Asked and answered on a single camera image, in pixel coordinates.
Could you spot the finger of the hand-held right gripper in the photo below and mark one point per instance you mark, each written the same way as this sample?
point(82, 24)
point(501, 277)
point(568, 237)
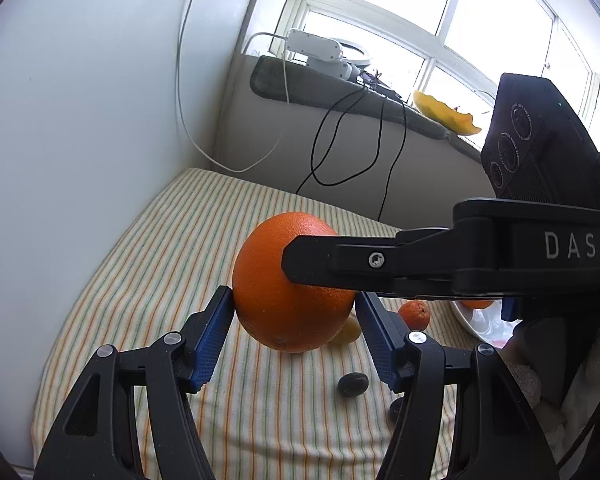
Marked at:
point(340, 260)

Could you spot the white power adapter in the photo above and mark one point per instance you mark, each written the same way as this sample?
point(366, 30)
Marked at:
point(337, 69)

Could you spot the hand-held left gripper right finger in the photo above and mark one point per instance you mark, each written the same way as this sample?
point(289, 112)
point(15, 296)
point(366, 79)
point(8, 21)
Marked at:
point(375, 345)

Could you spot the small yellowish fruit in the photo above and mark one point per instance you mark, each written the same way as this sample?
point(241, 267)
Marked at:
point(349, 334)

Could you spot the yellow bowl on sill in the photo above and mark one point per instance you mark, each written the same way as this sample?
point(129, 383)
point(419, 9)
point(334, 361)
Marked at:
point(445, 115)

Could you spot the white window frame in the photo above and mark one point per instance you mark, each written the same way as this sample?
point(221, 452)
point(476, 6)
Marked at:
point(380, 5)

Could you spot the white floral plate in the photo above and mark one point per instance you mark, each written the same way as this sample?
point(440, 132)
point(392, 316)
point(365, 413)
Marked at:
point(480, 327)

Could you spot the white power strip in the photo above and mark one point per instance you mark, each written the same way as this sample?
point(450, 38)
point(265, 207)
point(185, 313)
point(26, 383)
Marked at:
point(315, 44)

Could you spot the striped bed sheet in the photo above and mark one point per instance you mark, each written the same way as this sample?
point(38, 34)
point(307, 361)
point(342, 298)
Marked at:
point(155, 260)

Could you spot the person's right hand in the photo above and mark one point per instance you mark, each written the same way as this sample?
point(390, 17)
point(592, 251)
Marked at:
point(527, 380)

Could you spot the small mandarin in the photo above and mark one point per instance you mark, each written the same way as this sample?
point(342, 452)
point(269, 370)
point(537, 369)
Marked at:
point(414, 316)

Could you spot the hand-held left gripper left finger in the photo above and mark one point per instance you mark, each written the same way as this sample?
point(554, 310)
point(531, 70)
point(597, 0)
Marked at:
point(215, 335)

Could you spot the grey windowsill mat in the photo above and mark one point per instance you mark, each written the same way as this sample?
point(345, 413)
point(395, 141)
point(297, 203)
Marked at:
point(305, 85)

